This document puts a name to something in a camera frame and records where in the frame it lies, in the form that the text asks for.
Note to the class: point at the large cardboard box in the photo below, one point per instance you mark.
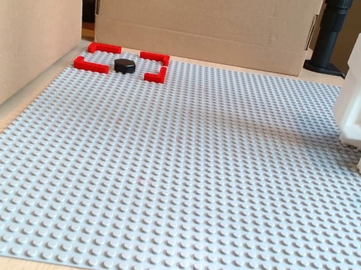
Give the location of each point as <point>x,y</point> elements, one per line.
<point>207,20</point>

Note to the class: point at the cardboard side panel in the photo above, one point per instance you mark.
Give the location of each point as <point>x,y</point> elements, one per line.
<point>25,30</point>

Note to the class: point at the black hexagonal Lego piece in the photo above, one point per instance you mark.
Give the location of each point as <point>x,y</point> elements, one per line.
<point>124,65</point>

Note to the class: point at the black stand pole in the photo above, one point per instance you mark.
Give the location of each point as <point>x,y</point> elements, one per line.
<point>330,31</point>

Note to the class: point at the grey Lego baseplate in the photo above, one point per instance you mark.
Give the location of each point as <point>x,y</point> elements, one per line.
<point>179,174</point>

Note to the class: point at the red L-shaped Lego beam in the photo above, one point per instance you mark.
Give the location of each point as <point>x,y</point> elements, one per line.
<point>105,47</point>
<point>155,56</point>
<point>91,66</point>
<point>154,78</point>

